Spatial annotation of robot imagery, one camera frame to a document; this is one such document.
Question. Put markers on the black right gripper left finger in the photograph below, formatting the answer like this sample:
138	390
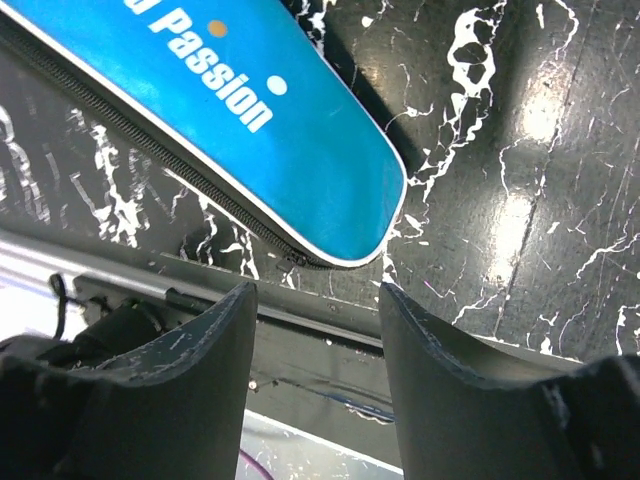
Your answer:
172	408

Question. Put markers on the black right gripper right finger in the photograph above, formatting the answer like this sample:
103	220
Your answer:
464	409

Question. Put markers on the blue sport racket bag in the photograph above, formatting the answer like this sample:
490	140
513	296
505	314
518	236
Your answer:
239	104

